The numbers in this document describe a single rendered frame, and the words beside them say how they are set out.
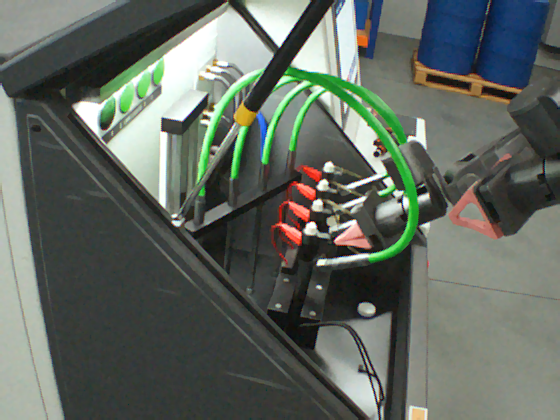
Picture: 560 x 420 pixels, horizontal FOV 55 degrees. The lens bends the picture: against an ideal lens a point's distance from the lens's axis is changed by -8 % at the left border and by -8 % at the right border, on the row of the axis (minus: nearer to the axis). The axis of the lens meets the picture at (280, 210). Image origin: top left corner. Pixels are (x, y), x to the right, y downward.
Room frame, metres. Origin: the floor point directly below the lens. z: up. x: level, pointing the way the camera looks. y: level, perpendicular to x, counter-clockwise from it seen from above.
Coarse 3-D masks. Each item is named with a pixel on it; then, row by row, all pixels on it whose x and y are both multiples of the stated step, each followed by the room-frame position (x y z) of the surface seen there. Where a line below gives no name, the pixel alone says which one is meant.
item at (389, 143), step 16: (240, 80) 0.83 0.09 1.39; (320, 80) 0.76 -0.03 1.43; (224, 96) 0.84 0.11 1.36; (336, 96) 0.75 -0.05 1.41; (352, 96) 0.74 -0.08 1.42; (368, 112) 0.73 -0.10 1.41; (208, 128) 0.86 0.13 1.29; (384, 128) 0.72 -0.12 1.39; (208, 144) 0.86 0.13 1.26; (384, 144) 0.71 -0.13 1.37; (208, 160) 0.87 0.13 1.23; (400, 160) 0.70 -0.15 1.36; (416, 208) 0.68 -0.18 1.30; (416, 224) 0.68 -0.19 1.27; (400, 240) 0.68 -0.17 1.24; (384, 256) 0.69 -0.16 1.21
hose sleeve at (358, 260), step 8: (344, 256) 0.73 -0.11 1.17; (352, 256) 0.72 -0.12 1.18; (360, 256) 0.71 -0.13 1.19; (368, 256) 0.70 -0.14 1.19; (328, 264) 0.73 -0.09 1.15; (336, 264) 0.72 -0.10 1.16; (344, 264) 0.72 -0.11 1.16; (352, 264) 0.71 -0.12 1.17; (360, 264) 0.71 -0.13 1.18; (368, 264) 0.70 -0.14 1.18
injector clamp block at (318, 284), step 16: (320, 272) 0.93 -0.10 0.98; (288, 288) 0.87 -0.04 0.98; (320, 288) 0.88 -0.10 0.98; (272, 304) 0.81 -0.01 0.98; (288, 304) 0.82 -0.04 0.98; (304, 304) 0.82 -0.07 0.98; (320, 304) 0.83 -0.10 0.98; (272, 320) 0.80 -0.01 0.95; (288, 320) 0.84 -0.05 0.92; (304, 320) 0.79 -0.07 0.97; (320, 320) 0.79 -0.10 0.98; (304, 336) 0.79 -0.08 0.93
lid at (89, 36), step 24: (120, 0) 0.50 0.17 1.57; (144, 0) 0.50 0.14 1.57; (168, 0) 0.49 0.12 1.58; (192, 0) 0.49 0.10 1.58; (72, 24) 0.51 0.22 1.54; (96, 24) 0.50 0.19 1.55; (120, 24) 0.50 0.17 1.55; (144, 24) 0.50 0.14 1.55; (48, 48) 0.51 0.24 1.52; (72, 48) 0.51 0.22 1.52; (96, 48) 0.50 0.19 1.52; (0, 72) 0.52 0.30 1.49; (24, 72) 0.51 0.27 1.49; (48, 72) 0.51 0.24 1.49
